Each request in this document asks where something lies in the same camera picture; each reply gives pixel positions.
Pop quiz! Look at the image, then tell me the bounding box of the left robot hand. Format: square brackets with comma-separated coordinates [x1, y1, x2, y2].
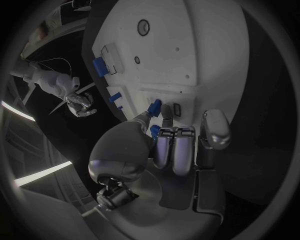
[81, 104, 232, 240]

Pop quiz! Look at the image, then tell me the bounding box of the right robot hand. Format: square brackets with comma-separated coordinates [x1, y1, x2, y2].
[64, 91, 98, 118]

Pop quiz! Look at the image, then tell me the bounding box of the blue plug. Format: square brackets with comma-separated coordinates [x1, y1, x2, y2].
[146, 99, 163, 118]

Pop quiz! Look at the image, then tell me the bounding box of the white task board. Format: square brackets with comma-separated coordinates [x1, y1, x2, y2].
[80, 0, 251, 132]

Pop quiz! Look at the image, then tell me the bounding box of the blue block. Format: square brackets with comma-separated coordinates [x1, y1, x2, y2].
[91, 57, 110, 78]

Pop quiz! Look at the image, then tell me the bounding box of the white cable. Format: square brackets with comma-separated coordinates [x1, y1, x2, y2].
[36, 57, 73, 77]

